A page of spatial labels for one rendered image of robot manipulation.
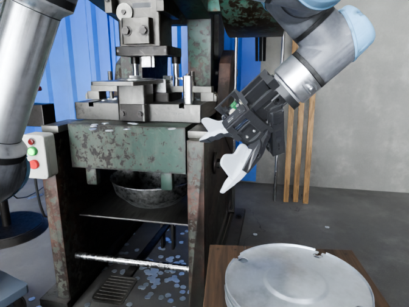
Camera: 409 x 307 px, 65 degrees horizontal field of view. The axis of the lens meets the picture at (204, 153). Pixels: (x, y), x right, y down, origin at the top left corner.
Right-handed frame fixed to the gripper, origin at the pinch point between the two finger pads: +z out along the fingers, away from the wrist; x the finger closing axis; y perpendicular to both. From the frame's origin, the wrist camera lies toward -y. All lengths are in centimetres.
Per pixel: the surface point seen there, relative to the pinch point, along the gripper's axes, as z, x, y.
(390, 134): -50, -89, -166
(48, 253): 104, -53, -23
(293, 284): 3.9, 17.7, -22.7
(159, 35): -2, -62, 2
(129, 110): 20, -47, -1
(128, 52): 10, -65, 5
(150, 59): 7, -66, -2
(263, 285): 8.6, 16.2, -19.3
